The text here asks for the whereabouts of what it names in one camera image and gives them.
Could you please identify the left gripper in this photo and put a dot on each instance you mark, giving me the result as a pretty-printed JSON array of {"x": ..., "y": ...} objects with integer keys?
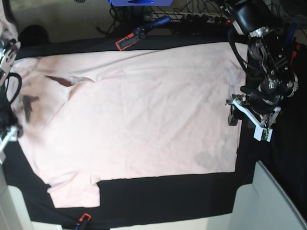
[{"x": 263, "y": 105}]

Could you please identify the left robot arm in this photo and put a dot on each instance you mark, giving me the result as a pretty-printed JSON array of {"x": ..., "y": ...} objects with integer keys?
[{"x": 273, "y": 79}]

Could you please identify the pink T-shirt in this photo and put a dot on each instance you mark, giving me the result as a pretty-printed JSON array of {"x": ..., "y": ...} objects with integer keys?
[{"x": 91, "y": 117}]

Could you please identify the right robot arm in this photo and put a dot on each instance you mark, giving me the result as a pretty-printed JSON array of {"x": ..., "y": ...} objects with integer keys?
[{"x": 9, "y": 48}]

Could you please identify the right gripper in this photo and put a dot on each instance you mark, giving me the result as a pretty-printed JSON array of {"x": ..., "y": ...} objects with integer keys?
[{"x": 10, "y": 131}]

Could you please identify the blue plastic box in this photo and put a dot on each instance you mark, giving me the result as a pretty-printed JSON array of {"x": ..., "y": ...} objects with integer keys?
[{"x": 140, "y": 2}]

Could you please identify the blue handled clamp, red jaw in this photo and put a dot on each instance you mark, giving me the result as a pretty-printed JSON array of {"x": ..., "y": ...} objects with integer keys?
[{"x": 140, "y": 33}]

